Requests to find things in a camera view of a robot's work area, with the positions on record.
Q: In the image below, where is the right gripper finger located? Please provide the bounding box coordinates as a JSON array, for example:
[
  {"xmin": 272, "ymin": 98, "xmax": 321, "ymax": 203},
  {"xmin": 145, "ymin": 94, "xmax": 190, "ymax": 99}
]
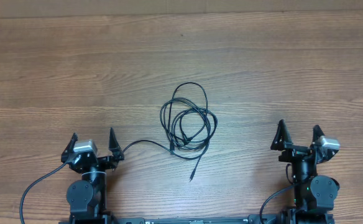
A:
[
  {"xmin": 270, "ymin": 119, "xmax": 293, "ymax": 151},
  {"xmin": 312, "ymin": 124, "xmax": 324, "ymax": 144}
]

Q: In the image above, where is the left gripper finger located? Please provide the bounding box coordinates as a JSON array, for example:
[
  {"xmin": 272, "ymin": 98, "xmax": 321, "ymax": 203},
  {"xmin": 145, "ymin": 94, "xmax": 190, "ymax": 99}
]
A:
[
  {"xmin": 108, "ymin": 128, "xmax": 121, "ymax": 153},
  {"xmin": 62, "ymin": 133, "xmax": 78, "ymax": 156}
]

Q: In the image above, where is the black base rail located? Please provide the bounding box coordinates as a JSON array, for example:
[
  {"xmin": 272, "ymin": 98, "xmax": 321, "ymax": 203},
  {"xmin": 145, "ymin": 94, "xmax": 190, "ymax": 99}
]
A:
[{"xmin": 58, "ymin": 214, "xmax": 336, "ymax": 224}]

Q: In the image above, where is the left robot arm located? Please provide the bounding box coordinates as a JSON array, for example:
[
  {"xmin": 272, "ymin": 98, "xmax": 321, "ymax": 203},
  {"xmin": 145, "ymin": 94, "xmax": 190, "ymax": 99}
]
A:
[{"xmin": 61, "ymin": 128, "xmax": 124, "ymax": 224}]

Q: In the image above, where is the black USB cable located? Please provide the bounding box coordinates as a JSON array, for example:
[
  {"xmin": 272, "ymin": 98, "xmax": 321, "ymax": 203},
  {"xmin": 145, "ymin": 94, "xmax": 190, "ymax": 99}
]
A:
[
  {"xmin": 161, "ymin": 82, "xmax": 210, "ymax": 153},
  {"xmin": 159, "ymin": 98, "xmax": 213, "ymax": 153},
  {"xmin": 122, "ymin": 107, "xmax": 218, "ymax": 182}
]

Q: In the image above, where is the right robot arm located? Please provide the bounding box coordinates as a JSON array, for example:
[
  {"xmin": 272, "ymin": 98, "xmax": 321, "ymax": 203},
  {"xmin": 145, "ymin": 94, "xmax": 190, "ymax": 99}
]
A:
[{"xmin": 270, "ymin": 120, "xmax": 341, "ymax": 223}]

